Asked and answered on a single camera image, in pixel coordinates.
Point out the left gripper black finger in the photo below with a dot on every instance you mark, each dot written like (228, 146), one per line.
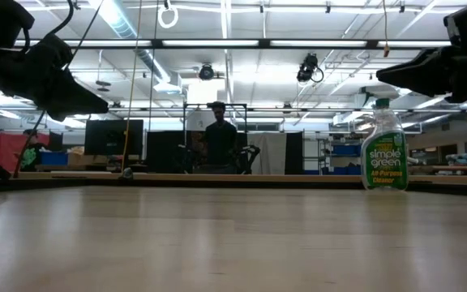
(71, 99)

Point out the cardboard box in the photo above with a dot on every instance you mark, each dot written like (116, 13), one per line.
(83, 159)

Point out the wide black panel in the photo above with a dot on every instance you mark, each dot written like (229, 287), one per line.
(164, 152)

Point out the black upright panel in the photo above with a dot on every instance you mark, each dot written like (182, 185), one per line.
(294, 152)

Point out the clear green-label spray bottle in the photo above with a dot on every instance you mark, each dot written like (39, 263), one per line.
(384, 162)

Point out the blue storage bin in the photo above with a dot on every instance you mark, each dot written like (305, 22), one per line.
(54, 158)

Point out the standing person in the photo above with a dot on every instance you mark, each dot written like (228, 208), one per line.
(219, 142)

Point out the black overhead light rail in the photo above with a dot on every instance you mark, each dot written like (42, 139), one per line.
(318, 43)

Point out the long wooden bench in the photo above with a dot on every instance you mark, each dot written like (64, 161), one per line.
(282, 177)

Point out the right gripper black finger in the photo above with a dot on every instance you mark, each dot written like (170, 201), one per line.
(416, 73)

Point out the silver ceiling duct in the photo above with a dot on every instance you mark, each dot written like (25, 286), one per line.
(128, 30)

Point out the black monitor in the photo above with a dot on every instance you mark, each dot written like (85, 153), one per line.
(114, 137)

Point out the grey hanging cloth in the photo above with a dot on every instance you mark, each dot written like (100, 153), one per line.
(272, 152)

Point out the seated person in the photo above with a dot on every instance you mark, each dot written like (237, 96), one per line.
(30, 156)

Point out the blue shelf bins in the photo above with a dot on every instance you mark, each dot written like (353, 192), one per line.
(346, 150)

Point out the round black ceiling camera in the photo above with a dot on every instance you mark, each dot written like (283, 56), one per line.
(206, 72)

